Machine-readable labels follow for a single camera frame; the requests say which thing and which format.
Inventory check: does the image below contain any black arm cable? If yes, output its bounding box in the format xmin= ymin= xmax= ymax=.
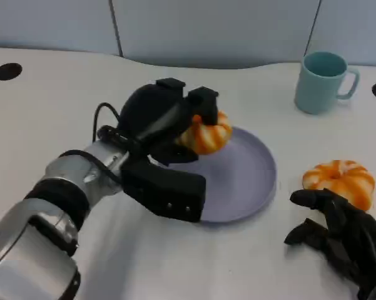
xmin=59 ymin=149 xmax=123 ymax=186
xmin=93 ymin=102 xmax=123 ymax=141

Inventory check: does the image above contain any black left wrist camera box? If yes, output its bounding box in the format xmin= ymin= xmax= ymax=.
xmin=120 ymin=156 xmax=206 ymax=223

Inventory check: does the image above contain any orange and white bread roll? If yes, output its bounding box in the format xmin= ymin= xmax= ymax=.
xmin=302 ymin=159 xmax=376 ymax=211
xmin=175 ymin=109 xmax=233 ymax=156

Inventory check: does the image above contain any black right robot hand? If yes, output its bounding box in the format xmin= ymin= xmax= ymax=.
xmin=283 ymin=188 xmax=376 ymax=300

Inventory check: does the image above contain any pale green mug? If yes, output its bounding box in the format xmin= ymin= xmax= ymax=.
xmin=293 ymin=51 xmax=360 ymax=116

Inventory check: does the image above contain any lilac plate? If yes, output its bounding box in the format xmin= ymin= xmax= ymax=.
xmin=148 ymin=126 xmax=278 ymax=224

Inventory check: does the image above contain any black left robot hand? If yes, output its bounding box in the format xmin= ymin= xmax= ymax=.
xmin=117 ymin=77 xmax=220 ymax=167

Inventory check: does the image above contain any grey-blue partition panel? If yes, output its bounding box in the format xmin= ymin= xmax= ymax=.
xmin=306 ymin=0 xmax=376 ymax=68
xmin=108 ymin=0 xmax=320 ymax=71
xmin=0 ymin=0 xmax=123 ymax=58

